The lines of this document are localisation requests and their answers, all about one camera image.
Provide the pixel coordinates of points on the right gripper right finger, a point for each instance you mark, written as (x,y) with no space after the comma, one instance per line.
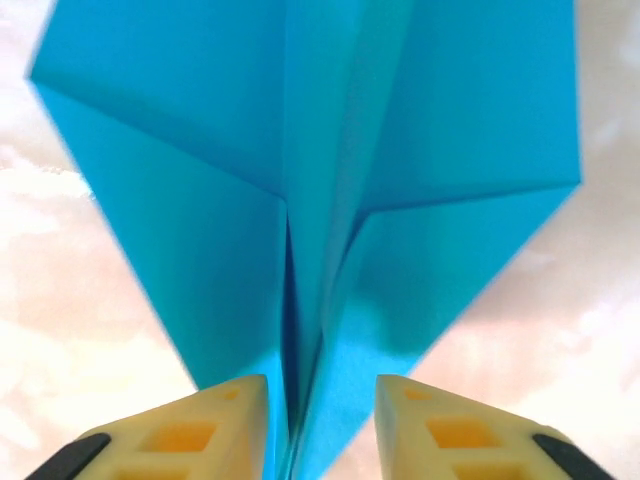
(450,440)

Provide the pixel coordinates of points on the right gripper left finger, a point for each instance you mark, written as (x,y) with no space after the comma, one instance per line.
(190,440)

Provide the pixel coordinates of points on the blue paper sheet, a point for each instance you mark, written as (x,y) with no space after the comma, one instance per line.
(200,150)

